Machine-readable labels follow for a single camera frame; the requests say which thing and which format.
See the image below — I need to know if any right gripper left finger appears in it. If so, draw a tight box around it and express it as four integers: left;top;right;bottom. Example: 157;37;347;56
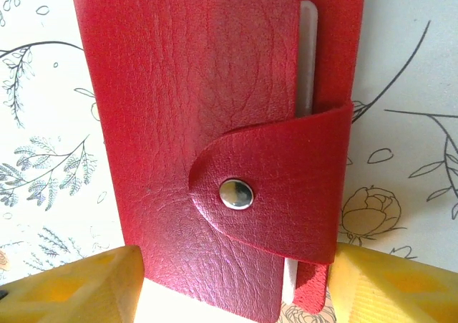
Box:
0;244;145;323

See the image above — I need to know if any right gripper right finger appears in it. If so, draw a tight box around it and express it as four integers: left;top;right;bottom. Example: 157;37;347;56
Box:
328;243;458;323

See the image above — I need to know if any red leather card holder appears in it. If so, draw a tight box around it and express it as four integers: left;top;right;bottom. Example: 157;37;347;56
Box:
72;0;366;323

